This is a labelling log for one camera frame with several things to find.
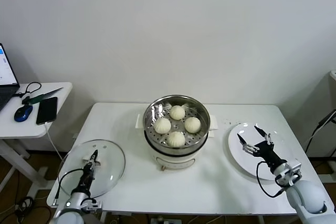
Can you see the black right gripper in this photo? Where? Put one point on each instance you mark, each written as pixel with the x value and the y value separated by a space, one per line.
pixel 267 153

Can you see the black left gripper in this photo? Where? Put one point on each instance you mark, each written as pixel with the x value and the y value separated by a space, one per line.
pixel 86 179

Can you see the round glass pot lid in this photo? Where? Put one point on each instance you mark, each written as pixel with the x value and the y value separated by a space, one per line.
pixel 113 161

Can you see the white steamed baozi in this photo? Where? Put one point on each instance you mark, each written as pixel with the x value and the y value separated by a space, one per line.
pixel 177 112
pixel 162 125
pixel 175 139
pixel 193 125

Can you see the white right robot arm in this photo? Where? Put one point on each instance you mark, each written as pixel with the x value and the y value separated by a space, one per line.
pixel 307 197

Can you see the stainless steel steamer basket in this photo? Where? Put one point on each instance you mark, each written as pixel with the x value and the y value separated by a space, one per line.
pixel 204 132

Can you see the white round plate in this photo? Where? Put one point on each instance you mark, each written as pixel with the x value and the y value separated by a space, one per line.
pixel 246 162

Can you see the black smartphone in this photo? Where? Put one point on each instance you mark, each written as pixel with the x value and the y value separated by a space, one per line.
pixel 47 110

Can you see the white side table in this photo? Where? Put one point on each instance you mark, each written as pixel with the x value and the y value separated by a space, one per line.
pixel 26 129

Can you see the white electric cooker base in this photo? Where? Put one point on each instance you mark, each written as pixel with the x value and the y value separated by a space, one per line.
pixel 176 159

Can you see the blue computer mouse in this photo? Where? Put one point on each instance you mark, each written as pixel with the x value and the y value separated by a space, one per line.
pixel 23 113

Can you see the white floor power strip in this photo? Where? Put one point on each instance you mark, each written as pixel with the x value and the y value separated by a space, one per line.
pixel 165 220

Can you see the small white device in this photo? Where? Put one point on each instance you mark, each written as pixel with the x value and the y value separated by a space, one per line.
pixel 333 75

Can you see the black laptop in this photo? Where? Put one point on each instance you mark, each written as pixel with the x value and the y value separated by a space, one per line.
pixel 6 77

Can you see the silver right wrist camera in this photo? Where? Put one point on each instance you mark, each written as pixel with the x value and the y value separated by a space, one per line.
pixel 288 173

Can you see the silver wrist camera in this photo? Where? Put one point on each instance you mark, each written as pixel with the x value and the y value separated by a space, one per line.
pixel 92 204
pixel 288 173

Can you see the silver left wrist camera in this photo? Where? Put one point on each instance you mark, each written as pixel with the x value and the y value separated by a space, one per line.
pixel 92 204

